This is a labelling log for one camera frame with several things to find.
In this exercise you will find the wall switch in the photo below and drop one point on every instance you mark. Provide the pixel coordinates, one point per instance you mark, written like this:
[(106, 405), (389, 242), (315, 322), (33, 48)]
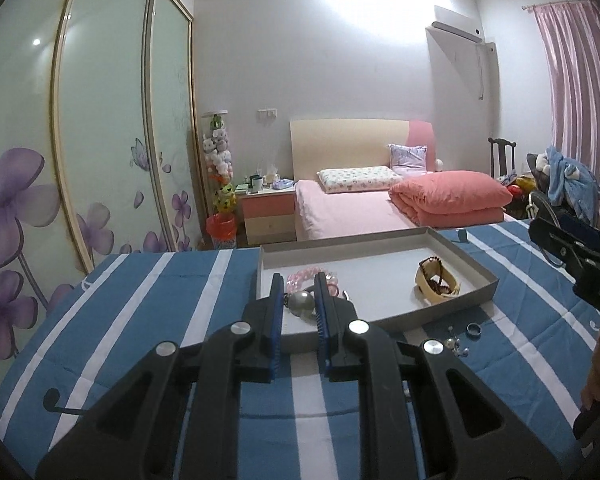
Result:
[(266, 113)]

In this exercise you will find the floral sliding door wardrobe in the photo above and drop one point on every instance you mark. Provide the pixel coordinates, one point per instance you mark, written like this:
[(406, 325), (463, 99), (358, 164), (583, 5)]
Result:
[(105, 110)]

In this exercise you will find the bed with pink sheet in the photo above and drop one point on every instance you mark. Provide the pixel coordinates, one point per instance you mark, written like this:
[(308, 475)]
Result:
[(340, 210)]

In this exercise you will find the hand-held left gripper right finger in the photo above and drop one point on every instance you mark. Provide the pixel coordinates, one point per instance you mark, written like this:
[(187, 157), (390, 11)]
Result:
[(322, 320)]

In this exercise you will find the lilac pillow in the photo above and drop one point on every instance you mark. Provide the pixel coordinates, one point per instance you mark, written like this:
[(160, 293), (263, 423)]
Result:
[(407, 160)]

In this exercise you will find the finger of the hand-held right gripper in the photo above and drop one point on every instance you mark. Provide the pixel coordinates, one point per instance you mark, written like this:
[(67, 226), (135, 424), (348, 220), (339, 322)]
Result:
[(575, 234)]

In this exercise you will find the small pearl earrings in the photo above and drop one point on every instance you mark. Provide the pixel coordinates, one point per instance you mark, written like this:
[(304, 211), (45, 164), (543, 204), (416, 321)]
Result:
[(450, 343)]

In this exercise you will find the cream amber bangle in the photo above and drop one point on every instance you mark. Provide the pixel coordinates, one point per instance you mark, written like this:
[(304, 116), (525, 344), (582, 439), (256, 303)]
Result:
[(432, 296)]

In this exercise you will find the pink curtain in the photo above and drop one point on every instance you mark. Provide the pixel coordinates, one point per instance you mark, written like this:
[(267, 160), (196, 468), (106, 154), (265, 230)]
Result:
[(575, 85)]

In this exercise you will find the blue striped tablecloth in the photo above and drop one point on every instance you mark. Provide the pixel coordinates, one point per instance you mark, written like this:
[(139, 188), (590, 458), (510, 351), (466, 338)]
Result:
[(155, 310)]

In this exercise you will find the blue plush clothes pile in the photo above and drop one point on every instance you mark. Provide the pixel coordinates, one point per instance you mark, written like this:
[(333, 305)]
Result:
[(536, 200)]

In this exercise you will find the white conduit pipe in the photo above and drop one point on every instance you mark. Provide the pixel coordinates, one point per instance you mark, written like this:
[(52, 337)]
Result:
[(489, 70)]

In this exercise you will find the salmon folded quilt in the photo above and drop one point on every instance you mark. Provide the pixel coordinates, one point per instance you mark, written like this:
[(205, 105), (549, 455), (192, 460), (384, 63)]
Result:
[(450, 197)]

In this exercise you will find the tissue box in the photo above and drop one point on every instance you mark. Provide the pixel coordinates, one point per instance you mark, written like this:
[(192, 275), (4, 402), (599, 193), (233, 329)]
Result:
[(271, 176)]

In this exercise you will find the blue tissue pack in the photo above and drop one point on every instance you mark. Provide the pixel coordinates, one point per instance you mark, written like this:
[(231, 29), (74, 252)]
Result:
[(282, 185)]

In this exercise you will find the pink nightstand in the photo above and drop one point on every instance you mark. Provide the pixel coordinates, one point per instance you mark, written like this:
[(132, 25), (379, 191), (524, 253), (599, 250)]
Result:
[(267, 220)]

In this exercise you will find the plush toy tower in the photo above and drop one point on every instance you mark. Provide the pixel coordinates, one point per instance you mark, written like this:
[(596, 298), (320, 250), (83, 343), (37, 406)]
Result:
[(217, 155)]

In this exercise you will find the curtain rod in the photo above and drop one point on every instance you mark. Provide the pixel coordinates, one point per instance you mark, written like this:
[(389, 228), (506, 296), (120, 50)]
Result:
[(555, 5)]

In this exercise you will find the white printed pillow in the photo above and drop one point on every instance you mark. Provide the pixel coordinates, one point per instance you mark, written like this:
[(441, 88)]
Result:
[(360, 180)]

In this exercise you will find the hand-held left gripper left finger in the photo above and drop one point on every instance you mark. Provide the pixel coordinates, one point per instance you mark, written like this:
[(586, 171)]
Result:
[(276, 320)]

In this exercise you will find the dark wooden chair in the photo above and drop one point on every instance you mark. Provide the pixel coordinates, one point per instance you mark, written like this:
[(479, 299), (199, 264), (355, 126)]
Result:
[(502, 157)]

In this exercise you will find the colourful toys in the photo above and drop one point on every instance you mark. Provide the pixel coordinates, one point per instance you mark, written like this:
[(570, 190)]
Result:
[(519, 191)]

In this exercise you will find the grey cardboard tray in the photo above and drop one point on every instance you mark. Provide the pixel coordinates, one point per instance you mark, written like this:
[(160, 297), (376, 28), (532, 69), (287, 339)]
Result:
[(380, 280)]

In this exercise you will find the white air conditioner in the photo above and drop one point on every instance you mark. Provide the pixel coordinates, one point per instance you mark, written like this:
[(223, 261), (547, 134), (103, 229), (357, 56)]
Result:
[(455, 22)]

